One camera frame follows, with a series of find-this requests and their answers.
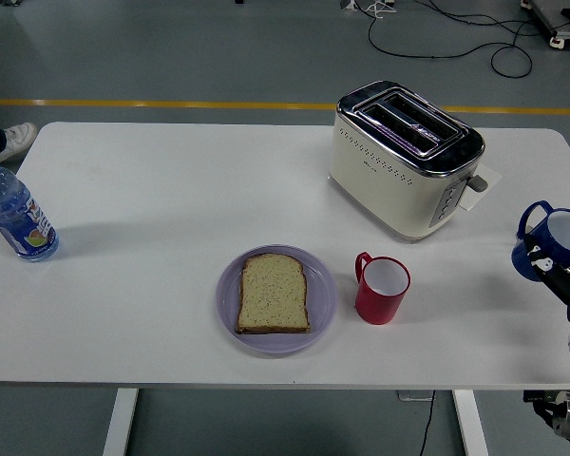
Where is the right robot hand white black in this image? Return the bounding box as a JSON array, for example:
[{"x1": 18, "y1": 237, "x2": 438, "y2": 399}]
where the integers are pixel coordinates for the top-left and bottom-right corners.
[{"x1": 524, "y1": 232, "x2": 570, "y2": 355}]

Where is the blue cup with handle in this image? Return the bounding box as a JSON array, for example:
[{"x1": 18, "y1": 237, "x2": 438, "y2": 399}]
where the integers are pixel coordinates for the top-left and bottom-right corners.
[{"x1": 511, "y1": 199, "x2": 570, "y2": 282}]

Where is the slice of bread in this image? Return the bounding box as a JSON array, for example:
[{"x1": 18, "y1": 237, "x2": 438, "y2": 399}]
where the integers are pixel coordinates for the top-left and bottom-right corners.
[{"x1": 235, "y1": 253, "x2": 313, "y2": 335}]

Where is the black table control panel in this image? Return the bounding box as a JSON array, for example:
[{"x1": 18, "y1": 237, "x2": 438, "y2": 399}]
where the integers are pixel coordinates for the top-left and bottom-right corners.
[{"x1": 523, "y1": 389, "x2": 570, "y2": 404}]

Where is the white table leg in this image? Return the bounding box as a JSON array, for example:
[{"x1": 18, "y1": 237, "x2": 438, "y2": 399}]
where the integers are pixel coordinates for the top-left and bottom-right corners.
[
  {"x1": 452, "y1": 389, "x2": 489, "y2": 456},
  {"x1": 103, "y1": 388, "x2": 140, "y2": 456}
]

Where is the cream and chrome toaster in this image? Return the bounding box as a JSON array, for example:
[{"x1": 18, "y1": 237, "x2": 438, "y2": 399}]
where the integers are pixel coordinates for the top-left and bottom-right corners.
[{"x1": 327, "y1": 79, "x2": 489, "y2": 245}]

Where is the purple round plate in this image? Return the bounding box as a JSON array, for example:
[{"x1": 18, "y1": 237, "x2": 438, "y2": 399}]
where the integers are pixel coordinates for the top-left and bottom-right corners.
[{"x1": 215, "y1": 244, "x2": 338, "y2": 356}]

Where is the wheeled equipment cart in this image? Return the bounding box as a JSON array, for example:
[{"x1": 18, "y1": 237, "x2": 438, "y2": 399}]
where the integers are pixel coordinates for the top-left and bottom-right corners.
[{"x1": 520, "y1": 0, "x2": 570, "y2": 48}]

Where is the clear water bottle blue cap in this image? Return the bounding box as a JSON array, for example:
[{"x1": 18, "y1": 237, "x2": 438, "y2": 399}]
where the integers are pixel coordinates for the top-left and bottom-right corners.
[{"x1": 0, "y1": 153, "x2": 61, "y2": 263}]

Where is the person's foot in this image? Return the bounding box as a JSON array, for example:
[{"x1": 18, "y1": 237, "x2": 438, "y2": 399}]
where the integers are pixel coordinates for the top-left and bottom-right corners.
[{"x1": 0, "y1": 122, "x2": 38, "y2": 163}]

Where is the red cup with handle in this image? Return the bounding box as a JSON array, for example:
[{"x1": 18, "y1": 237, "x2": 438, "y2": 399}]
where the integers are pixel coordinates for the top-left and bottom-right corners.
[{"x1": 354, "y1": 251, "x2": 411, "y2": 327}]

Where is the black cable under table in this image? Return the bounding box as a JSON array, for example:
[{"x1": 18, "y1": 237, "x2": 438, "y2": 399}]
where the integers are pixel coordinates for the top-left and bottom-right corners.
[{"x1": 417, "y1": 389, "x2": 437, "y2": 456}]

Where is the thin black floor cable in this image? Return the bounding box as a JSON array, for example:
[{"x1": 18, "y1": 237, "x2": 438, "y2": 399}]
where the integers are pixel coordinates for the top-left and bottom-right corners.
[{"x1": 427, "y1": 0, "x2": 570, "y2": 38}]

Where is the looped black floor cable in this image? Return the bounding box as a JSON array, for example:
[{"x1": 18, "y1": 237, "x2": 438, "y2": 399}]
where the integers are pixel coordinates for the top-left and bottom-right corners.
[{"x1": 367, "y1": 0, "x2": 535, "y2": 80}]

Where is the white cable bundle on floor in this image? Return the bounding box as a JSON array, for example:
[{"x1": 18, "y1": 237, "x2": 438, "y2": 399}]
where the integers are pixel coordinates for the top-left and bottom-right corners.
[{"x1": 364, "y1": 0, "x2": 396, "y2": 19}]

